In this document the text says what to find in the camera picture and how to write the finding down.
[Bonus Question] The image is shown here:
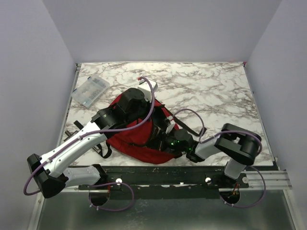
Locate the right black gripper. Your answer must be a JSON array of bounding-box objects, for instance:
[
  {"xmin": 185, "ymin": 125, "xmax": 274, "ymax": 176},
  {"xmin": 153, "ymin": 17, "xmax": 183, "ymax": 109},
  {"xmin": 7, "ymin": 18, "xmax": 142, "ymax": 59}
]
[{"xmin": 145, "ymin": 128, "xmax": 188, "ymax": 153}]

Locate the red student backpack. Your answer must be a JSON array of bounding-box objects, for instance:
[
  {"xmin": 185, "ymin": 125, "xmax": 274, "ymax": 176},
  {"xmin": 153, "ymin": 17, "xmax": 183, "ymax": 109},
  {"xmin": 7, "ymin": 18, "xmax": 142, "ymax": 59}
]
[{"xmin": 104, "ymin": 101, "xmax": 196, "ymax": 164}]

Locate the dark brown book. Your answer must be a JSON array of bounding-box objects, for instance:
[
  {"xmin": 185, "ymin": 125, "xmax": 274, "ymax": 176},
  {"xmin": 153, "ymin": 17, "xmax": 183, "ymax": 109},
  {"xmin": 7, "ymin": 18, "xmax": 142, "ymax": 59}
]
[{"xmin": 147, "ymin": 125, "xmax": 165, "ymax": 149}]

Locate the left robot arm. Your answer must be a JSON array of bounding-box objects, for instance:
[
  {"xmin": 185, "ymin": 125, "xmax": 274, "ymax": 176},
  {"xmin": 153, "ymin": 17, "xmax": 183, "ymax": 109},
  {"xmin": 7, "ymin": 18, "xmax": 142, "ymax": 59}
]
[{"xmin": 27, "ymin": 88, "xmax": 155, "ymax": 198}]

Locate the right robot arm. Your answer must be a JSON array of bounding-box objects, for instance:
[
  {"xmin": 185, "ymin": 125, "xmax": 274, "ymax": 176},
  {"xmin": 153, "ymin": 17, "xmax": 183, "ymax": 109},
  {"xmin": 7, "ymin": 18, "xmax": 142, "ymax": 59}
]
[{"xmin": 161, "ymin": 123, "xmax": 262, "ymax": 188}]

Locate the clear plastic storage box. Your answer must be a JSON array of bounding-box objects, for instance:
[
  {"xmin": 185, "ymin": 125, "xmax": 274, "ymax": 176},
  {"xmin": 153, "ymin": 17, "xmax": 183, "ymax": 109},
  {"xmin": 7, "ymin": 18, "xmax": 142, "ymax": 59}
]
[{"xmin": 71, "ymin": 74, "xmax": 110, "ymax": 108}]

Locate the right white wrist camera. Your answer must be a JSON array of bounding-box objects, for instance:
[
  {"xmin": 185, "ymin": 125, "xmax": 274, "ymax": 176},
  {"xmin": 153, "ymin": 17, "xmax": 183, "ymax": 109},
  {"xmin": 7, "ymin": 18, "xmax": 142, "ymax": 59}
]
[{"xmin": 165, "ymin": 116, "xmax": 177, "ymax": 134}]

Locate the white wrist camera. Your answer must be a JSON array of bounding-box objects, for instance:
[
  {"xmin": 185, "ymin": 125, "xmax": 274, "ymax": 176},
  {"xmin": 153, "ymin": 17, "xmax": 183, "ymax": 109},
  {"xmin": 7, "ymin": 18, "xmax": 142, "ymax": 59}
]
[
  {"xmin": 165, "ymin": 116, "xmax": 177, "ymax": 134},
  {"xmin": 138, "ymin": 79, "xmax": 158, "ymax": 102}
]

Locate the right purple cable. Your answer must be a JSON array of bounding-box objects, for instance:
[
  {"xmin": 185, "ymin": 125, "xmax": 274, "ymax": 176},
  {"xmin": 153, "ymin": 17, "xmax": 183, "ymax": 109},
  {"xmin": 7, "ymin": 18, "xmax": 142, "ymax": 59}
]
[{"xmin": 170, "ymin": 109, "xmax": 267, "ymax": 208}]

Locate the purple cable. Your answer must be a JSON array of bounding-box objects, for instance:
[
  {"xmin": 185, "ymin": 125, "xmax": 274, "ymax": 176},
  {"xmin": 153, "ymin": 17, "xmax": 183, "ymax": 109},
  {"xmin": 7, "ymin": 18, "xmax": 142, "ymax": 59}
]
[
  {"xmin": 170, "ymin": 109, "xmax": 267, "ymax": 208},
  {"xmin": 23, "ymin": 76, "xmax": 155, "ymax": 212}
]

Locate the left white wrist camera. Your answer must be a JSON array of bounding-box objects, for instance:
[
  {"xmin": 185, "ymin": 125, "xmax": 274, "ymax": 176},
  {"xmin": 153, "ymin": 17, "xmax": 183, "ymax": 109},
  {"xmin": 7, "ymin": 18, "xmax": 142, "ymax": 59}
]
[{"xmin": 138, "ymin": 79, "xmax": 158, "ymax": 102}]

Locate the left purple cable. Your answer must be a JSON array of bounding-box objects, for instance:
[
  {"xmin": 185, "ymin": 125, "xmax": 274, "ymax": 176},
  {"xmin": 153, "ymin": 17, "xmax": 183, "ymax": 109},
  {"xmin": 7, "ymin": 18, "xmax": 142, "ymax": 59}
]
[{"xmin": 23, "ymin": 76, "xmax": 155, "ymax": 212}]

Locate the black metal bracket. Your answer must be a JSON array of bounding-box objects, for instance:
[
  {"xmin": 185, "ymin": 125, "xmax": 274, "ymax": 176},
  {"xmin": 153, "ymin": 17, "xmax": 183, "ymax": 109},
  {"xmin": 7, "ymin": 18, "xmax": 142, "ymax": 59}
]
[{"xmin": 64, "ymin": 120, "xmax": 103, "ymax": 155}]

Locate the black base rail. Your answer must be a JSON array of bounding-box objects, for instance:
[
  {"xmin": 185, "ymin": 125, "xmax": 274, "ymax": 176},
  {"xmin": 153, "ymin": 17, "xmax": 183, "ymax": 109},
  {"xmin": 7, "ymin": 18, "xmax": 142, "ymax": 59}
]
[{"xmin": 79, "ymin": 166, "xmax": 249, "ymax": 199}]

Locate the aluminium extrusion rail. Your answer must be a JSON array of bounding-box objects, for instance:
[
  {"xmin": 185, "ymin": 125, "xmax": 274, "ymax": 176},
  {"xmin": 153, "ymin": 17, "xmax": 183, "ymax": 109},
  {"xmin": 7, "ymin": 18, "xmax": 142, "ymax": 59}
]
[{"xmin": 238, "ymin": 171, "xmax": 292, "ymax": 190}]

